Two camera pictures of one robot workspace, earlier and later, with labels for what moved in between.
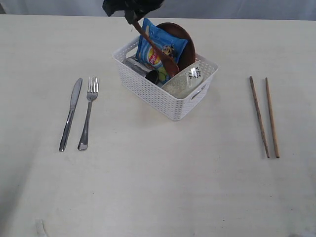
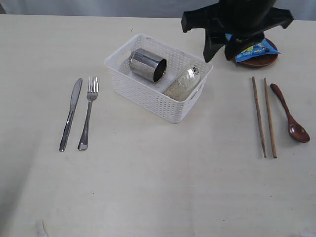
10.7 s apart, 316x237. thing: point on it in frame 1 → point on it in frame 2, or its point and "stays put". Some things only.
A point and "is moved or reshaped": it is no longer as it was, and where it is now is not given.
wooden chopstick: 275,134 is moved or reshaped
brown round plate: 189,55 → 260,61
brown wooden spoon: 169,62 → 296,130
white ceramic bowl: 184,82 stays put
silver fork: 92,97 stays put
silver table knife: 74,101 stays put
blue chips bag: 148,54 → 262,48
